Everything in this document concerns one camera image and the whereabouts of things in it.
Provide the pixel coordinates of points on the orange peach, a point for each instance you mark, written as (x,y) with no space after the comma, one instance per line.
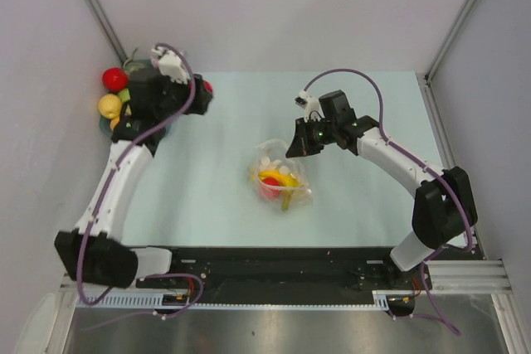
(113,123)

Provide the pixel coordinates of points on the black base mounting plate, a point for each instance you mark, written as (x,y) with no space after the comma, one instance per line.
(297,275)

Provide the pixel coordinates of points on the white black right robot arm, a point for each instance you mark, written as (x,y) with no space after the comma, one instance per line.
(444,205)

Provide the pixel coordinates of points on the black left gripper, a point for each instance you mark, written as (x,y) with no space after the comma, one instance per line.
(200,99)

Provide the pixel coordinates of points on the light blue cable duct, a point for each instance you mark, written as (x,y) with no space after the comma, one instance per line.
(173,300)

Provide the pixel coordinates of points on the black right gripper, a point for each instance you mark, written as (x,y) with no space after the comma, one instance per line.
(301,146)

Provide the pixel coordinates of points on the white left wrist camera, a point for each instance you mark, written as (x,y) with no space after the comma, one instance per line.
(169,64)

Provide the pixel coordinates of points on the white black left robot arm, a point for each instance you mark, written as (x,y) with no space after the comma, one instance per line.
(93,252)

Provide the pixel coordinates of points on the yellow lemon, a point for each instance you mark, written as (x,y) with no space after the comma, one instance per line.
(109,106)

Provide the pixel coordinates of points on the green cabbage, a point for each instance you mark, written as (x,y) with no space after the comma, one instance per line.
(131,66)

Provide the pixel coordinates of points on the teal plastic fruit basket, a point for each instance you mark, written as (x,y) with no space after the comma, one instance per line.
(139,106)

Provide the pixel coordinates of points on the yellow banana bunch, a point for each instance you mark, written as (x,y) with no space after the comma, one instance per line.
(290,186)

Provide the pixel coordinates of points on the clear zip top bag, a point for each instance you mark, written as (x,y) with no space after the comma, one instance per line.
(271,155)

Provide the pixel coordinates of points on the red apple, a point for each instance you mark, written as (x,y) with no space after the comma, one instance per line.
(270,188)

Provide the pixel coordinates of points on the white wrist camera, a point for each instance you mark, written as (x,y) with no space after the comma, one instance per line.
(310,105)
(169,64)

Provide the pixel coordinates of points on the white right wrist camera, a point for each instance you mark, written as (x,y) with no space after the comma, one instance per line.
(310,105)

